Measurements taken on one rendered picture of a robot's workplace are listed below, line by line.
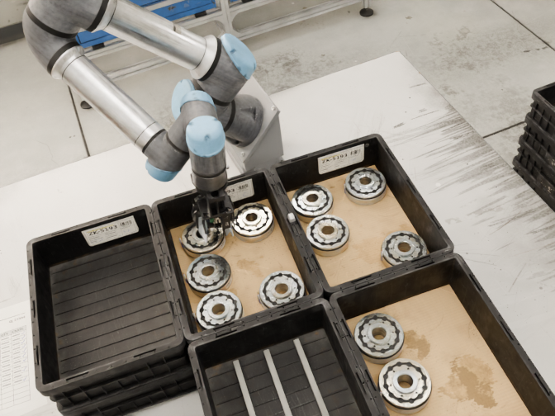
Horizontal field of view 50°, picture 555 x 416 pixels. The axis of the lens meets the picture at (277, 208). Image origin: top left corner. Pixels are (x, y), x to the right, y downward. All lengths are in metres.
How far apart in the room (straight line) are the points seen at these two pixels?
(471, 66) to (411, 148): 1.53
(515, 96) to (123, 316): 2.30
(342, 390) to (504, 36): 2.63
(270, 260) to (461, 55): 2.19
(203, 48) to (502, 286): 0.93
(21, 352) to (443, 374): 1.00
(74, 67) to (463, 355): 1.03
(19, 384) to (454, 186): 1.24
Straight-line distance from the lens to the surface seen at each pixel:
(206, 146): 1.20
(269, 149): 1.73
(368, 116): 1.94
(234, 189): 1.49
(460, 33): 3.56
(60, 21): 1.41
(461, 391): 1.29
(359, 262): 1.42
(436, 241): 1.38
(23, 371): 1.62
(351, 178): 1.54
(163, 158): 1.35
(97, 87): 1.41
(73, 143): 3.19
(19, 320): 1.70
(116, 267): 1.52
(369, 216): 1.50
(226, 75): 1.53
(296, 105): 2.00
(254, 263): 1.43
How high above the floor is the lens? 2.00
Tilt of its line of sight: 50 degrees down
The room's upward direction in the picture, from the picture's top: 9 degrees counter-clockwise
